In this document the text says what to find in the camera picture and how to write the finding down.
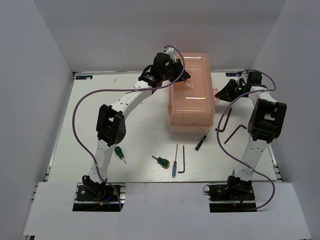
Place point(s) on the small brown hex key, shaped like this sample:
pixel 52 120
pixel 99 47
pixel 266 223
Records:
pixel 184 160

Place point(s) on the pink plastic toolbox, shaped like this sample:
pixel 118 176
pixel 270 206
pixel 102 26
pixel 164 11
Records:
pixel 191 103

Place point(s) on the black green precision screwdriver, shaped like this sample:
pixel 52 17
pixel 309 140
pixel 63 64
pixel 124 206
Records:
pixel 201 141

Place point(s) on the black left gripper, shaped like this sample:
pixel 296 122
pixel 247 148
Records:
pixel 177 64

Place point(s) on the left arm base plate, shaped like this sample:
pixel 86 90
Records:
pixel 107 201

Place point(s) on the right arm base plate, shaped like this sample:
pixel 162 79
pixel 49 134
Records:
pixel 221 201

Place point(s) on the large brown hex key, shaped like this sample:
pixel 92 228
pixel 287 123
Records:
pixel 221 130

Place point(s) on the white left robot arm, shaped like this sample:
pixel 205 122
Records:
pixel 111 126

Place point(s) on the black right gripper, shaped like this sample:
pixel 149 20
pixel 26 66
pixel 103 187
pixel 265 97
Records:
pixel 227 93

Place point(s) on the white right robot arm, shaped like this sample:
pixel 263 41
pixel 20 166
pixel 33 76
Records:
pixel 264 126

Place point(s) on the white front cover board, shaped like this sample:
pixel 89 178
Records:
pixel 163 211

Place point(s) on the green orange stubby screwdriver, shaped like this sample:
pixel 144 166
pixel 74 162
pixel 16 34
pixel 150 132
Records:
pixel 162 161

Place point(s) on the blue red handled screwdriver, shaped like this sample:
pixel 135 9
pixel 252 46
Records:
pixel 174 167

